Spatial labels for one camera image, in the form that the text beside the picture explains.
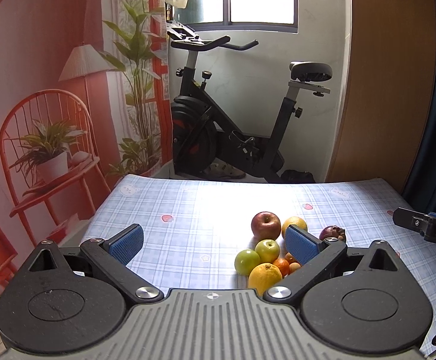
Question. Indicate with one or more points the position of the tangerine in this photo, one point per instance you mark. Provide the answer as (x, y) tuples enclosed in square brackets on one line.
[(289, 257), (283, 265)]

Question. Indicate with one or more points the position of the red apple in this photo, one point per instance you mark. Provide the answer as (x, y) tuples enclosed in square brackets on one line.
[(266, 225)]

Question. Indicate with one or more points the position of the wooden door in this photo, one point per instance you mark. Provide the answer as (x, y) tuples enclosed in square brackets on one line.
[(389, 88)]

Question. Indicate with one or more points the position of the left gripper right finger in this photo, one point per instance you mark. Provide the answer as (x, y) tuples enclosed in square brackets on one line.
[(318, 260)]

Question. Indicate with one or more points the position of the black shoe on floor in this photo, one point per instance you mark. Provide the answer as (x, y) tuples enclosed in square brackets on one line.
[(296, 177)]

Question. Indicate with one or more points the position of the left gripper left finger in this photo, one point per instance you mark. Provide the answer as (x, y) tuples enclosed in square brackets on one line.
[(108, 260)]

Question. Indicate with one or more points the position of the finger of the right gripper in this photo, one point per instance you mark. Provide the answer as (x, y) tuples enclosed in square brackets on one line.
[(424, 224)]

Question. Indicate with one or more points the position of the black exercise bike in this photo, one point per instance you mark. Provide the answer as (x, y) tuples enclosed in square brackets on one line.
[(203, 133)]

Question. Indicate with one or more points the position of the sandal on floor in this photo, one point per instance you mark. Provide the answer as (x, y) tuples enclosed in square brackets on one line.
[(223, 171)]

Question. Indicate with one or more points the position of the purple mangosteen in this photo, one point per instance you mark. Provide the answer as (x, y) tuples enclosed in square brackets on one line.
[(333, 231)]

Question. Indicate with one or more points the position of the blue plaid tablecloth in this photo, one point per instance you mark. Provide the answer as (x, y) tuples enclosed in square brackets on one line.
[(193, 231)]

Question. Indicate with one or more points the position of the brown kiwi among tangerines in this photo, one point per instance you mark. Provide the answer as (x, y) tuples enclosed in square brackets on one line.
[(294, 266)]

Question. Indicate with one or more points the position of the green apple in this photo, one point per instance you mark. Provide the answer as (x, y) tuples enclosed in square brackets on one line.
[(246, 261), (268, 250)]

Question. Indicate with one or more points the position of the yellow orange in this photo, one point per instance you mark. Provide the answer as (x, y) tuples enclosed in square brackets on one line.
[(293, 220), (263, 277)]

